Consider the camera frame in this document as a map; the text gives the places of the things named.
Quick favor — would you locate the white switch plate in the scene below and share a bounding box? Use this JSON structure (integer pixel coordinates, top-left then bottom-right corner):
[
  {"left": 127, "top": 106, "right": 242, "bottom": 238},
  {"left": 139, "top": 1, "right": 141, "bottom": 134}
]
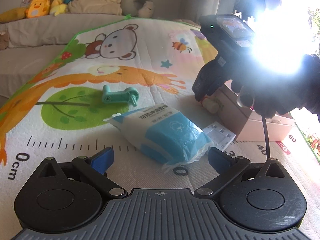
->
[{"left": 203, "top": 121, "right": 236, "bottom": 152}]

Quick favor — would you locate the blue tissue pack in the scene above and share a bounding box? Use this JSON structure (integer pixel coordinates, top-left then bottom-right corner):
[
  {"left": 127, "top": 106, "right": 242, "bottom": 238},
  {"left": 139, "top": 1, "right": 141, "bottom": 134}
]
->
[{"left": 104, "top": 103, "right": 215, "bottom": 171}]

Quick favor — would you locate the green plastic clip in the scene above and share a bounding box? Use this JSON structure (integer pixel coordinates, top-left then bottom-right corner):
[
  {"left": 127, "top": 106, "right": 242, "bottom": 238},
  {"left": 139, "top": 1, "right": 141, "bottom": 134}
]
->
[{"left": 102, "top": 85, "right": 139, "bottom": 107}]

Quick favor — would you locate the black gloved right hand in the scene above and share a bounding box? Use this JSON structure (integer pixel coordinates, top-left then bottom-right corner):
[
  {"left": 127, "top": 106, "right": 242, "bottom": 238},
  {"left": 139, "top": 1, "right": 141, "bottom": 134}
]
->
[{"left": 231, "top": 55, "right": 319, "bottom": 119}]

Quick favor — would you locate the pink cardboard box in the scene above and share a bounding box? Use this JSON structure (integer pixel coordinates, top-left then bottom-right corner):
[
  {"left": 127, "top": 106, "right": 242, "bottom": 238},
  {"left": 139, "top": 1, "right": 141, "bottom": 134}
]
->
[{"left": 201, "top": 81, "right": 295, "bottom": 141}]

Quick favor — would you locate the colourful cartoon play mat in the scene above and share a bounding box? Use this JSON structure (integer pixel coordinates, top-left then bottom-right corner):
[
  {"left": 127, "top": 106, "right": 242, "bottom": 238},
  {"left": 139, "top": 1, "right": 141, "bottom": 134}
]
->
[{"left": 1, "top": 16, "right": 319, "bottom": 239}]

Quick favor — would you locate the grey bear neck pillow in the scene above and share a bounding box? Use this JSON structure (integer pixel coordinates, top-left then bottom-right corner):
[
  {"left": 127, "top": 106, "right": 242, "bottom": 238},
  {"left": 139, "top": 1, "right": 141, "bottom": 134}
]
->
[{"left": 120, "top": 0, "right": 155, "bottom": 18}]

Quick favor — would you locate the beige pillow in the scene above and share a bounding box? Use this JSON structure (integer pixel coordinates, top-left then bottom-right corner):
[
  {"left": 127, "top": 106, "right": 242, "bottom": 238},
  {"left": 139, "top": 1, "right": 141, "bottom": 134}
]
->
[{"left": 68, "top": 0, "right": 122, "bottom": 16}]

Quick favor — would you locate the beige sofa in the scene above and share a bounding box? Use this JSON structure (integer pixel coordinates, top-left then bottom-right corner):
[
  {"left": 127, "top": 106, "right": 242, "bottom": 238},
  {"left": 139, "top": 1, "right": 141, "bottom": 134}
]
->
[{"left": 1, "top": 14, "right": 124, "bottom": 103}]

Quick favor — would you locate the small yellow plush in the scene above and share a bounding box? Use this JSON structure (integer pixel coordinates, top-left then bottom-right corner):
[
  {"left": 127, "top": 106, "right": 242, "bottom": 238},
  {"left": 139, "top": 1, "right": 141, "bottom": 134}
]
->
[{"left": 49, "top": 0, "right": 68, "bottom": 16}]

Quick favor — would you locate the yellow duck plush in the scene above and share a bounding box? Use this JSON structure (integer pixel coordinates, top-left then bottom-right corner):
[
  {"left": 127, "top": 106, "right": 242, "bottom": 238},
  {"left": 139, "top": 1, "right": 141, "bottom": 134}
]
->
[{"left": 25, "top": 0, "right": 50, "bottom": 18}]

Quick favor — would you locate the long yellow plush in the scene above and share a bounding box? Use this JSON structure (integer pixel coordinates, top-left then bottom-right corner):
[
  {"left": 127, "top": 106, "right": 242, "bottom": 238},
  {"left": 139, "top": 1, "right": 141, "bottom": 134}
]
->
[{"left": 0, "top": 7, "right": 26, "bottom": 23}]

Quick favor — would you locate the black cable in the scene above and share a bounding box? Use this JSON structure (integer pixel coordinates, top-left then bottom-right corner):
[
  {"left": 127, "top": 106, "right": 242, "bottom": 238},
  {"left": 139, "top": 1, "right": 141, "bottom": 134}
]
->
[{"left": 261, "top": 114, "right": 272, "bottom": 159}]

